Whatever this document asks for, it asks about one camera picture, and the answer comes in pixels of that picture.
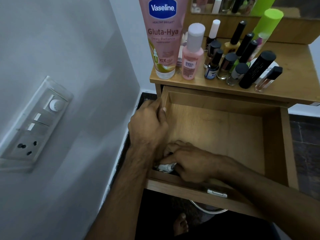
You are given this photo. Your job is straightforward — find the wooden drawer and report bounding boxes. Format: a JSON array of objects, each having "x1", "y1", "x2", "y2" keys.
[{"x1": 146, "y1": 86, "x2": 299, "y2": 219}]

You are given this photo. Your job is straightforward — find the white cap nail polish bottle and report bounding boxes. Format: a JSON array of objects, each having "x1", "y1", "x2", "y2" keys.
[{"x1": 204, "y1": 19, "x2": 221, "y2": 52}]

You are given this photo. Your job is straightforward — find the person's legs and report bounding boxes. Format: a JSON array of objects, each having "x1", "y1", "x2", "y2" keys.
[{"x1": 135, "y1": 189, "x2": 281, "y2": 240}]

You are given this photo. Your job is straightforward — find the green nail polish bottle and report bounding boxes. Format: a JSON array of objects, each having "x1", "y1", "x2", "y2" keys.
[{"x1": 230, "y1": 40, "x2": 258, "y2": 73}]

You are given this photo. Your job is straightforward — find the dressing table mirror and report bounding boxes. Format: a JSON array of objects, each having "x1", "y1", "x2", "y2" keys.
[{"x1": 190, "y1": 0, "x2": 320, "y2": 19}]

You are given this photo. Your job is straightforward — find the black lipstick tube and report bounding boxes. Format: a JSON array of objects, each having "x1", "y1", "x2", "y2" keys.
[{"x1": 239, "y1": 50, "x2": 277, "y2": 89}]

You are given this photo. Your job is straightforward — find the white wall switch board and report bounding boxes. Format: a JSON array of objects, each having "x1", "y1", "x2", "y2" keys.
[{"x1": 0, "y1": 76, "x2": 74, "y2": 173}]

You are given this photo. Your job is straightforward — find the clear box of pink tubes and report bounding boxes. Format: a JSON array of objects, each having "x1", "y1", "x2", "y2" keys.
[{"x1": 176, "y1": 32, "x2": 189, "y2": 68}]

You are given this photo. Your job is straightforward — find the dark cap gold nail polish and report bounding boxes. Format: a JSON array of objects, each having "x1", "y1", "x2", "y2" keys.
[{"x1": 216, "y1": 52, "x2": 238, "y2": 81}]

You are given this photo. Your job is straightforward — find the pink lotion tube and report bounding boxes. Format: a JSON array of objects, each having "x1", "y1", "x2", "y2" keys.
[{"x1": 138, "y1": 0, "x2": 189, "y2": 80}]

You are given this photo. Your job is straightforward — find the person's left forearm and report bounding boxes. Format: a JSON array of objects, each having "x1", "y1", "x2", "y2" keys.
[{"x1": 85, "y1": 147, "x2": 157, "y2": 240}]

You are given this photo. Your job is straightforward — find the small brown bottle black cap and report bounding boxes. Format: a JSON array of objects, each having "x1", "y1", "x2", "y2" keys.
[{"x1": 255, "y1": 66, "x2": 283, "y2": 92}]

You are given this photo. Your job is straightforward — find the person's right hand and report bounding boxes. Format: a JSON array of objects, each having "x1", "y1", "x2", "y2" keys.
[{"x1": 160, "y1": 140, "x2": 223, "y2": 184}]

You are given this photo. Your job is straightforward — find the person's right forearm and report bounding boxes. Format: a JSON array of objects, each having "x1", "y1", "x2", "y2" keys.
[{"x1": 215, "y1": 157, "x2": 320, "y2": 240}]

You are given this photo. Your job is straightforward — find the striped green white cloth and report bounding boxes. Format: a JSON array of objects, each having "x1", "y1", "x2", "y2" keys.
[{"x1": 154, "y1": 151, "x2": 178, "y2": 174}]

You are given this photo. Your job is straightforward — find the person's left hand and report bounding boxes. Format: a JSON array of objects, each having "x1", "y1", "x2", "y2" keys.
[{"x1": 128, "y1": 98, "x2": 170, "y2": 159}]

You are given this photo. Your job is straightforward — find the neon green tube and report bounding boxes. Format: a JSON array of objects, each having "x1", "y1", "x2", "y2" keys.
[{"x1": 252, "y1": 8, "x2": 284, "y2": 41}]

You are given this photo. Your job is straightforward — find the pink bottle white cap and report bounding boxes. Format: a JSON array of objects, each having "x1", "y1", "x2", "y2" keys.
[{"x1": 182, "y1": 23, "x2": 206, "y2": 81}]

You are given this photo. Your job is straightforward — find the clear nail polish bottle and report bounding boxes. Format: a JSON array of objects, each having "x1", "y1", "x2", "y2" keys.
[{"x1": 235, "y1": 32, "x2": 255, "y2": 58}]

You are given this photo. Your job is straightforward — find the red nail polish bottle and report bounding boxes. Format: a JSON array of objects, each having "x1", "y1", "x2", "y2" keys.
[{"x1": 247, "y1": 32, "x2": 270, "y2": 63}]

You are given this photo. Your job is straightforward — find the round white jar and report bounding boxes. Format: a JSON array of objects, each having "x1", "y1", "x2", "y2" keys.
[{"x1": 250, "y1": 57, "x2": 279, "y2": 84}]

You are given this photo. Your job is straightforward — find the blue label nail polish bottle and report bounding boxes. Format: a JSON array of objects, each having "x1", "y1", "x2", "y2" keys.
[{"x1": 204, "y1": 48, "x2": 224, "y2": 80}]

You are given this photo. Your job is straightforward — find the wooden dressing table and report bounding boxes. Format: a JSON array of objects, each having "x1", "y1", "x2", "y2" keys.
[{"x1": 149, "y1": 0, "x2": 320, "y2": 108}]

